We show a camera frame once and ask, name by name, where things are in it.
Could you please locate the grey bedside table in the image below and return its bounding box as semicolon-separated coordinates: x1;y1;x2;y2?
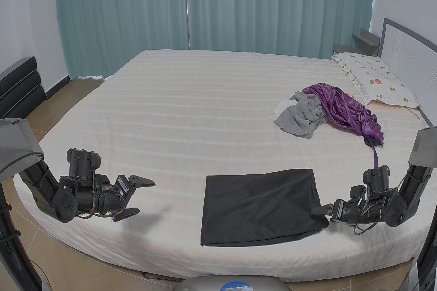
333;28;380;57

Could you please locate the black chest of drawers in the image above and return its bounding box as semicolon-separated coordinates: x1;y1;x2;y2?
0;56;48;120

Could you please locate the purple satin garment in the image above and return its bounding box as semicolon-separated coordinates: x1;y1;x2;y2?
302;82;386;169

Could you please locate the black cable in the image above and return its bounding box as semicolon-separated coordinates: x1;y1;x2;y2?
76;207;125;219
353;221;380;235
141;271;182;283

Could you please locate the grey garment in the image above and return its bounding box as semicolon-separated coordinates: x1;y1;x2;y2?
274;91;328;140

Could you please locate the white garment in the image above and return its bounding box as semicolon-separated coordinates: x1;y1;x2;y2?
274;98;298;116

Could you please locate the bed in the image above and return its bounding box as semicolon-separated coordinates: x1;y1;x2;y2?
14;18;437;282

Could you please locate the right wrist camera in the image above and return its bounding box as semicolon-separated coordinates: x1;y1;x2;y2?
350;185;367;202

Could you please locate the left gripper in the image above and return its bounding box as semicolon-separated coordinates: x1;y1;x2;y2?
92;175;156;223

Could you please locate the black T-shirt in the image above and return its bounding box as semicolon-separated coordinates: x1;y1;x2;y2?
199;167;330;248

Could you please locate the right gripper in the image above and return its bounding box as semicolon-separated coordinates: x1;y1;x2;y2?
333;198;363;226

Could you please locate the white printed pillow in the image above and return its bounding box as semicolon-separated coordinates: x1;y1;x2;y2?
330;52;420;109

